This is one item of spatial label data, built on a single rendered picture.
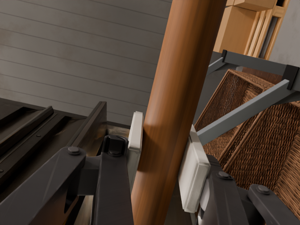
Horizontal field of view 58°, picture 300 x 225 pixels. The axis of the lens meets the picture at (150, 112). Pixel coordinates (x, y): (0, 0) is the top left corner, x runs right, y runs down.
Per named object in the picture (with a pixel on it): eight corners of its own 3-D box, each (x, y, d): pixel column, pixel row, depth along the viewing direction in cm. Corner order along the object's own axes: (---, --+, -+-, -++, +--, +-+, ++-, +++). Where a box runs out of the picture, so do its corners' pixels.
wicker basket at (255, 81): (261, 198, 121) (202, 186, 119) (227, 146, 175) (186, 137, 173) (303, 95, 107) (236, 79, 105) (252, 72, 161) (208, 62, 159)
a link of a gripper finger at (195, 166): (197, 161, 14) (211, 164, 14) (183, 121, 20) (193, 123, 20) (182, 212, 14) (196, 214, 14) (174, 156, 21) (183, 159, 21)
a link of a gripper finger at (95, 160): (115, 206, 12) (50, 193, 12) (124, 158, 17) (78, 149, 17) (121, 177, 12) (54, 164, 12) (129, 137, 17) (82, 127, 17)
